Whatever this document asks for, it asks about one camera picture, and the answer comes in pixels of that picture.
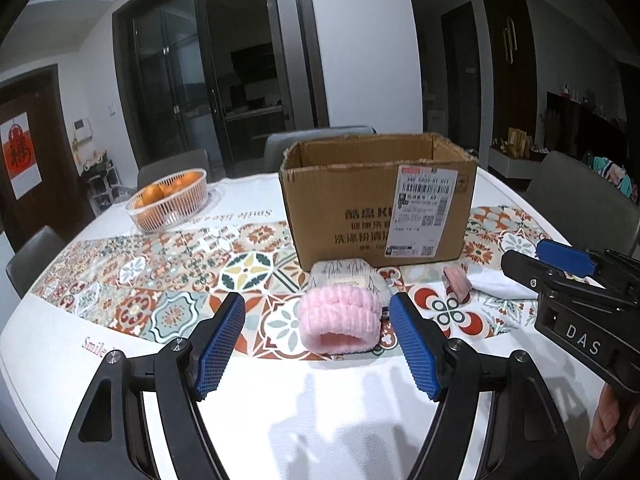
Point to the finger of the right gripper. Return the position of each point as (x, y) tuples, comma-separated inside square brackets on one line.
[(613, 269), (565, 258)]

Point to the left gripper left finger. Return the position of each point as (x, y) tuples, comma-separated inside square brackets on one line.
[(110, 438)]

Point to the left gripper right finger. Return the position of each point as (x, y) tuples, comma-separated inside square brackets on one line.
[(525, 437)]

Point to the white cloth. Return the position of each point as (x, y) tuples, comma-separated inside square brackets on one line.
[(494, 283)]

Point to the dusty pink small headband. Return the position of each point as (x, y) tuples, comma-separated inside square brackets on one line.
[(458, 281)]

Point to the fluffy pink headband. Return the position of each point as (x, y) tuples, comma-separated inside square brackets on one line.
[(339, 319)]

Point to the beige patterned tissue pouch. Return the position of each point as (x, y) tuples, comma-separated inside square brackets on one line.
[(354, 272)]

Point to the right hand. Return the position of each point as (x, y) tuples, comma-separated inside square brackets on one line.
[(602, 434)]

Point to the grey chair right side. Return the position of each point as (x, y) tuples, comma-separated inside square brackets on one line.
[(586, 209)]

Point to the patterned table runner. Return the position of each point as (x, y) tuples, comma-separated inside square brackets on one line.
[(159, 286)]

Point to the white low cabinet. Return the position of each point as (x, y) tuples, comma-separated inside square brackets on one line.
[(512, 168)]

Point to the basket of oranges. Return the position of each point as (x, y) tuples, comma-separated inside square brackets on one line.
[(169, 200)]

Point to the grey chair near left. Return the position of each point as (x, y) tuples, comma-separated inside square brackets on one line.
[(33, 258)]

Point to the cardboard box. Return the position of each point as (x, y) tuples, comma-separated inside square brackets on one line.
[(390, 199)]

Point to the small shelf rack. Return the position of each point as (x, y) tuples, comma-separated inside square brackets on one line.
[(102, 184)]

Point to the grey chair far left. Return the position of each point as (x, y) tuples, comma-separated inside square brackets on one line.
[(196, 159)]

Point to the red fu door poster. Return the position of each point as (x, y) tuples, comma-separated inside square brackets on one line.
[(19, 155)]

